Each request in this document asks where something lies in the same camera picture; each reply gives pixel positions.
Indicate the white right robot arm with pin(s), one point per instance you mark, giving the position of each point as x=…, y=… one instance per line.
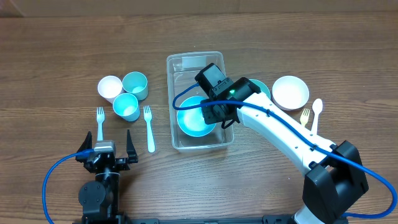
x=334, y=177

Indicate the white fork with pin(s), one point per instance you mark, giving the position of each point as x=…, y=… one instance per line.
x=150, y=137

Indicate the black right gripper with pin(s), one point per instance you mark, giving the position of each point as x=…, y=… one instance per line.
x=211, y=117

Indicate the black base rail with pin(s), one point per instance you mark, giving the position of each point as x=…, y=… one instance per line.
x=266, y=219

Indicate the white spoon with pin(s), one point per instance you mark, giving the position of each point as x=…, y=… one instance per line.
x=317, y=108

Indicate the white bowl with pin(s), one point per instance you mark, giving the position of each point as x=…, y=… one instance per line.
x=290, y=93

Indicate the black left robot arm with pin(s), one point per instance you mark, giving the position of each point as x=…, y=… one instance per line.
x=100, y=198

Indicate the yellow fork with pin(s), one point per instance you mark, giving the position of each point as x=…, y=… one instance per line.
x=304, y=116

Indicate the clear plastic container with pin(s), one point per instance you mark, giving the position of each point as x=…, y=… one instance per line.
x=181, y=71

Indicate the white cup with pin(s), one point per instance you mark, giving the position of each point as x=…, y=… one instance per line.
x=110, y=87

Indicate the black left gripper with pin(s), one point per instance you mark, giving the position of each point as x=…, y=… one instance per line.
x=124, y=163

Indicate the teal bowl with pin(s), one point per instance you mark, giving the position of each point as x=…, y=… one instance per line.
x=262, y=86

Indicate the light blue fork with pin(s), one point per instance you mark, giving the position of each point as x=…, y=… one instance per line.
x=100, y=117

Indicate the blue cup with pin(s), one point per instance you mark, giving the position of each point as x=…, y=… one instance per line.
x=126, y=106

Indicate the green cup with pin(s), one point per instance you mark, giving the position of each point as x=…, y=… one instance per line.
x=136, y=83

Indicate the blue bowl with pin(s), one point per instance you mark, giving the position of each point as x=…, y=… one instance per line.
x=192, y=123

